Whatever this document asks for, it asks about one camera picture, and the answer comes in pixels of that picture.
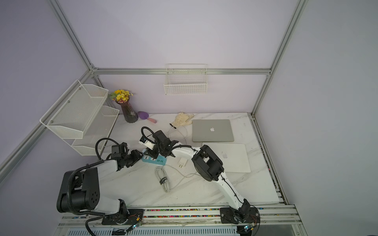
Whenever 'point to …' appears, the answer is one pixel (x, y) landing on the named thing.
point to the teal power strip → (160, 160)
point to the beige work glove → (182, 119)
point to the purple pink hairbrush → (144, 115)
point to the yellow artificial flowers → (120, 96)
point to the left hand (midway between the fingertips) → (141, 157)
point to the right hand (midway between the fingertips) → (148, 151)
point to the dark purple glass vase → (131, 116)
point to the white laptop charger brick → (182, 162)
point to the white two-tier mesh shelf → (79, 118)
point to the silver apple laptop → (211, 130)
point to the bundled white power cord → (161, 174)
